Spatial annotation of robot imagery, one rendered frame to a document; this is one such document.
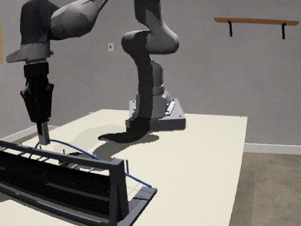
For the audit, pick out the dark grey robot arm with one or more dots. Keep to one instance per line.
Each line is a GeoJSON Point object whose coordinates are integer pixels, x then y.
{"type": "Point", "coordinates": [42, 21]}

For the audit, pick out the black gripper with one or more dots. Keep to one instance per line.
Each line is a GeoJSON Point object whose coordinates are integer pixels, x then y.
{"type": "Point", "coordinates": [36, 89]}

